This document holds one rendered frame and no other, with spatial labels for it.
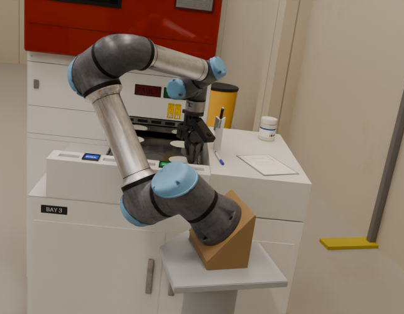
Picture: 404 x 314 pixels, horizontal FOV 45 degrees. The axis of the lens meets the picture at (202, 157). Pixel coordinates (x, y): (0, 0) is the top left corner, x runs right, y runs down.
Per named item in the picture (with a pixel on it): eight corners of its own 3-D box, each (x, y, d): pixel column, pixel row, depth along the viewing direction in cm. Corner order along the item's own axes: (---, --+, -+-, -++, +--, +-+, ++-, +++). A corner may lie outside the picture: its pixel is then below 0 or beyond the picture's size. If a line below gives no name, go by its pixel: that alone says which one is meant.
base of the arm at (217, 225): (246, 223, 131) (224, 201, 127) (204, 255, 134) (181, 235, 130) (235, 194, 145) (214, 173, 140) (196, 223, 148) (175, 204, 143)
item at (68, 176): (52, 186, 174) (53, 149, 170) (204, 201, 177) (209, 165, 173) (45, 196, 165) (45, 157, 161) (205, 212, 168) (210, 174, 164)
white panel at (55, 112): (28, 136, 225) (28, 48, 213) (202, 154, 230) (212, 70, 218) (26, 137, 222) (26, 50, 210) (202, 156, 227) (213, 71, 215)
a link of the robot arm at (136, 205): (163, 222, 131) (87, 38, 133) (126, 235, 139) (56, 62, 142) (188, 209, 140) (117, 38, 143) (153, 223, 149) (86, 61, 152)
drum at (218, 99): (235, 147, 535) (244, 90, 516) (200, 146, 524) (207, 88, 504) (224, 136, 572) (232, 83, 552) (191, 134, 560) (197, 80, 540)
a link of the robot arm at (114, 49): (115, 14, 128) (224, 52, 167) (90, 35, 135) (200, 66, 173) (125, 53, 126) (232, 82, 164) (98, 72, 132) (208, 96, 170)
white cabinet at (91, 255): (65, 293, 250) (70, 142, 224) (249, 309, 256) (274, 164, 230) (24, 389, 189) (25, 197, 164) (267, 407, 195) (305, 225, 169)
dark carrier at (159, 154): (120, 134, 219) (120, 133, 219) (195, 142, 221) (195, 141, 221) (107, 159, 187) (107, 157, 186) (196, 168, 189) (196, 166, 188)
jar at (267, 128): (257, 136, 218) (260, 115, 215) (272, 137, 218) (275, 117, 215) (259, 140, 211) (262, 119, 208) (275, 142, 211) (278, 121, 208)
